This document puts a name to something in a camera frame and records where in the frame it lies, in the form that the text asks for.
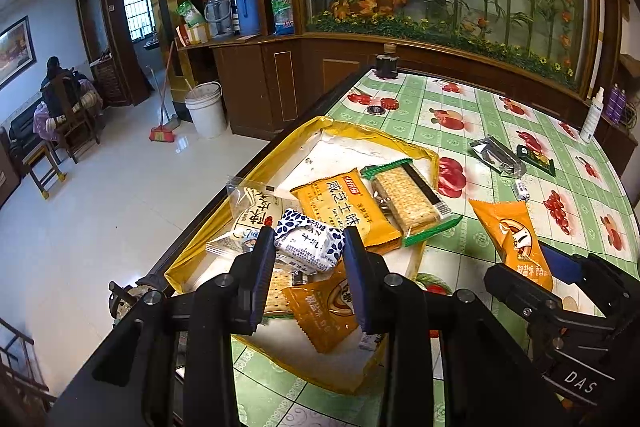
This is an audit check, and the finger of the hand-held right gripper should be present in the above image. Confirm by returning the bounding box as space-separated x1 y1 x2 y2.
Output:
482 262 566 348
540 243 640 315

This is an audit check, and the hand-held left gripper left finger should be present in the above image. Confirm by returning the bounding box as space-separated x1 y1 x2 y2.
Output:
92 224 278 427

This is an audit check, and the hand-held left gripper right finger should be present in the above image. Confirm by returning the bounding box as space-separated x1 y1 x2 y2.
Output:
342 224 566 427

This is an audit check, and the cracker packet with green edge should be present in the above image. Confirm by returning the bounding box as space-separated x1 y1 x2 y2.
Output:
360 159 463 248
262 269 301 315

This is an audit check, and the orange snack packet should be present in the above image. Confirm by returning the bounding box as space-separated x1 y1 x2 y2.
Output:
468 198 555 293
281 274 363 354

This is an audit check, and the clear packet with beige label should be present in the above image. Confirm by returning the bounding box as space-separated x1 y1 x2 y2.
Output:
206 177 283 260

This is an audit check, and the large yellow-orange biscuit packet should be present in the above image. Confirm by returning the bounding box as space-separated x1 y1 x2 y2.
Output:
290 167 403 255

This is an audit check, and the white tray with yellow rim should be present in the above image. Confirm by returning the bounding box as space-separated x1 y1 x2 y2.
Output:
165 116 441 395

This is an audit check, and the dark green snack packet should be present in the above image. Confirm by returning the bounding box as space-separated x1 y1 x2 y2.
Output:
516 144 556 178

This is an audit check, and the silver foil snack packet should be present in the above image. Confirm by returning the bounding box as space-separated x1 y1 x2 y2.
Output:
468 136 527 178

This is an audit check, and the white spray bottle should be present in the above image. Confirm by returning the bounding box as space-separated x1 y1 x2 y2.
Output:
579 86 606 144

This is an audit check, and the green checked fruit tablecloth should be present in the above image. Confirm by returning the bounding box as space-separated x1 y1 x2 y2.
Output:
230 67 640 427

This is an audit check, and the red broom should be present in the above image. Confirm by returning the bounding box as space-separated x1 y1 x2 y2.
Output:
148 41 177 142

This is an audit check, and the white plastic bucket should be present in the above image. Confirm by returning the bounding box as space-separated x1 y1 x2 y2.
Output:
184 82 228 138

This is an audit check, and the wooden cabinet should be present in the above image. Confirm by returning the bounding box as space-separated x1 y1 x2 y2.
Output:
175 32 626 142

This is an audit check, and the dark glass bottle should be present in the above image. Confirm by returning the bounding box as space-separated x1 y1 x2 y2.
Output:
375 43 399 78

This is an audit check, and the wooden chair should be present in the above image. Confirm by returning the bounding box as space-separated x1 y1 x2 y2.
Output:
42 74 101 164

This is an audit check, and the wooden stool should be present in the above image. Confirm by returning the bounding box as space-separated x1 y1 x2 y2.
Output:
22 139 68 202

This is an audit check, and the red and white box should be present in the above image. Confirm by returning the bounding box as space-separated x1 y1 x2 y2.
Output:
175 23 211 48

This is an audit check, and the grey thermos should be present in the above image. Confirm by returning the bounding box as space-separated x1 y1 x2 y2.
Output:
205 0 232 38

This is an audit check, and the blue thermos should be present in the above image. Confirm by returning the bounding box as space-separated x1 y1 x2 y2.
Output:
232 0 261 36

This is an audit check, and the green bag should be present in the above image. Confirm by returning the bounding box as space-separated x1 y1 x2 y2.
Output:
175 1 206 28

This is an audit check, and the black sofa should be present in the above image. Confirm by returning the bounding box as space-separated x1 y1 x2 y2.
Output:
0 112 46 158

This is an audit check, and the barred window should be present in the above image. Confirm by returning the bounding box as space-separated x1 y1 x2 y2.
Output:
122 0 153 42

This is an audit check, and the grey long-handled dustpan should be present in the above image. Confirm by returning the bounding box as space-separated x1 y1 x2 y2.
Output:
146 64 185 130

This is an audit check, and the framed wall painting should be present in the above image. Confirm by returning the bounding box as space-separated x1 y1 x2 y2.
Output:
0 16 38 90

